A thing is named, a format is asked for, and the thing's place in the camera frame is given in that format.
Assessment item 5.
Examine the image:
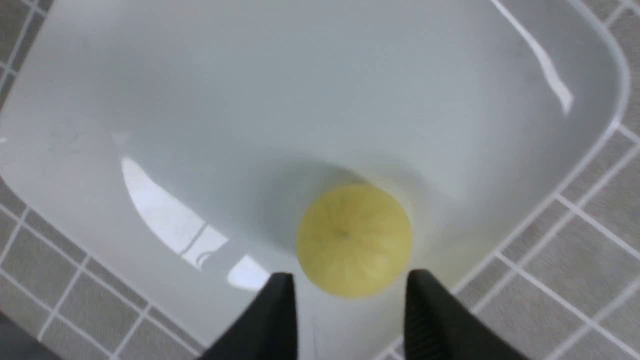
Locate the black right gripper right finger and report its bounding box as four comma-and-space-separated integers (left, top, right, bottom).
403, 269, 526, 360

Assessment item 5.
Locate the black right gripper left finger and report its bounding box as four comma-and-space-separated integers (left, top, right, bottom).
199, 272, 298, 360

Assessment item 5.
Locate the yellow steamed bun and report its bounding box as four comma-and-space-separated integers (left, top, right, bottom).
295, 183, 413, 298

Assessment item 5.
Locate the white square plate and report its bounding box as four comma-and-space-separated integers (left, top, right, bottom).
1, 0, 630, 360

